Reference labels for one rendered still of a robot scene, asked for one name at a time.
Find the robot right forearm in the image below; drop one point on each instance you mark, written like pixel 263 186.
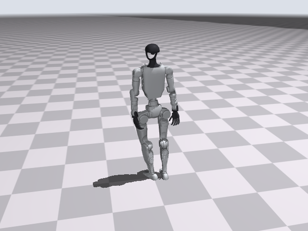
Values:
pixel 173 100

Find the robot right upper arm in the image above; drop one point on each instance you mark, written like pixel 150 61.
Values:
pixel 170 79

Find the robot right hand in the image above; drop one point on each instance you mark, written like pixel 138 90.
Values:
pixel 175 116

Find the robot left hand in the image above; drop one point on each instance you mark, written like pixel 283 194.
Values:
pixel 135 120

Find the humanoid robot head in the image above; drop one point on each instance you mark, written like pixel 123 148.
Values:
pixel 153 49

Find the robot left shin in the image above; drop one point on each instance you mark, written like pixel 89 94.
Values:
pixel 148 157

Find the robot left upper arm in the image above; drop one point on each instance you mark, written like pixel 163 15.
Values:
pixel 136 74

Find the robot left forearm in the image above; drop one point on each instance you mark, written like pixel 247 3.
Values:
pixel 134 103

